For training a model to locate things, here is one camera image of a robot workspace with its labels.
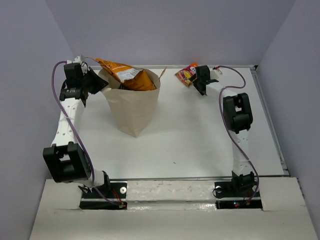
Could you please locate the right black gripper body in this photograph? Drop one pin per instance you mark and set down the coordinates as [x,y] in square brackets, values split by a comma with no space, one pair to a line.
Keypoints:
[197,87]

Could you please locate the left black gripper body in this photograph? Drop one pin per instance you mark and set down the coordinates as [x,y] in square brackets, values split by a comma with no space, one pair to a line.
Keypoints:
[84,83]

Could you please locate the orange snack bar packet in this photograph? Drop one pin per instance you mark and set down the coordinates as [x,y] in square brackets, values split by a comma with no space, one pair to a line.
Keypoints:
[132,78]

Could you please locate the beige paper bag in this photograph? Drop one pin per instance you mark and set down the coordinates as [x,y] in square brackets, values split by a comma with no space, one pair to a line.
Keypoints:
[131,109]

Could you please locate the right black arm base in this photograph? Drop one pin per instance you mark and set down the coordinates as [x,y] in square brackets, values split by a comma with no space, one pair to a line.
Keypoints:
[227,198]

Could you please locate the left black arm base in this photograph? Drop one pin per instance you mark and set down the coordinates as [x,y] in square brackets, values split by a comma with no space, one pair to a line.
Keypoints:
[103,199]

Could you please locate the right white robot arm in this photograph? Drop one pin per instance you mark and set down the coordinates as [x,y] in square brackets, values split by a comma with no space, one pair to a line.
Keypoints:
[237,117]

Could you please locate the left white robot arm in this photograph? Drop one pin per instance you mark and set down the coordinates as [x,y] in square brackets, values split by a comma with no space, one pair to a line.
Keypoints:
[67,158]

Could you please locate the orange red candy packet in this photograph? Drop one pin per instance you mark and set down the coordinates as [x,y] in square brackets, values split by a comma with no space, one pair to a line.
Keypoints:
[184,74]

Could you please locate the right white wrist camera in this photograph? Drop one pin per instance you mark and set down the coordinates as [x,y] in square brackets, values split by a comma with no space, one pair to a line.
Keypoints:
[215,74]

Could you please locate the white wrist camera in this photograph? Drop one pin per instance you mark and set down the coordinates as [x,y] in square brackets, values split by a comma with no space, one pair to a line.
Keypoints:
[81,60]
[215,74]

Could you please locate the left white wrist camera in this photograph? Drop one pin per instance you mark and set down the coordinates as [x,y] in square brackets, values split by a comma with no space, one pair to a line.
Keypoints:
[81,60]

